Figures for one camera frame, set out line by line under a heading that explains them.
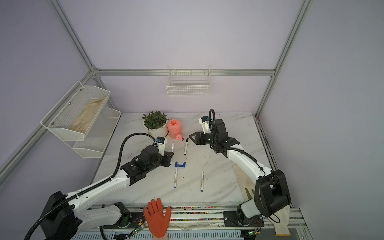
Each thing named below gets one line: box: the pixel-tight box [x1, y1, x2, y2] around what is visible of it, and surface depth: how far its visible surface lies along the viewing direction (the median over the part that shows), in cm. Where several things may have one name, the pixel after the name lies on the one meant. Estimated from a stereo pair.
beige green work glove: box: [232, 164, 256, 201], surface depth 86 cm
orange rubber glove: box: [143, 198, 171, 238], surface depth 76 cm
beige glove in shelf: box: [70, 96, 107, 134], surface depth 81 cm
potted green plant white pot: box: [142, 111, 169, 139], surface depth 96 cm
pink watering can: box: [167, 118, 183, 141], surface depth 103 cm
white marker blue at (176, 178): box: [173, 167, 178, 189], surface depth 89 cm
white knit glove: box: [267, 204, 291, 237], surface depth 73 cm
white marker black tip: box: [183, 137, 189, 156], surface depth 103 cm
